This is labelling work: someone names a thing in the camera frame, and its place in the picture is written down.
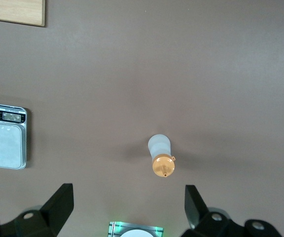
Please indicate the silver digital kitchen scale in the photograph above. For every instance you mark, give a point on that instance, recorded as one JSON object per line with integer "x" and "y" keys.
{"x": 4, "y": 145}

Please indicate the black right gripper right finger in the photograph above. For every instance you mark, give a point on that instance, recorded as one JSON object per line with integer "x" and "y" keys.
{"x": 198, "y": 217}

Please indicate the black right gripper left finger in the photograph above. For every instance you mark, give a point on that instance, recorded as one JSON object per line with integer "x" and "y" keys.
{"x": 55, "y": 209}

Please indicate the clear sauce bottle orange cap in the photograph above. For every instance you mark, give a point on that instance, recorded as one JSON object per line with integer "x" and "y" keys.
{"x": 160, "y": 150}

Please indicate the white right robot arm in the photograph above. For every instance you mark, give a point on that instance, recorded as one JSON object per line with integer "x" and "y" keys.
{"x": 137, "y": 234}

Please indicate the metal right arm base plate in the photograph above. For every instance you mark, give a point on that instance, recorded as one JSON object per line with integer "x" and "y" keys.
{"x": 113, "y": 228}

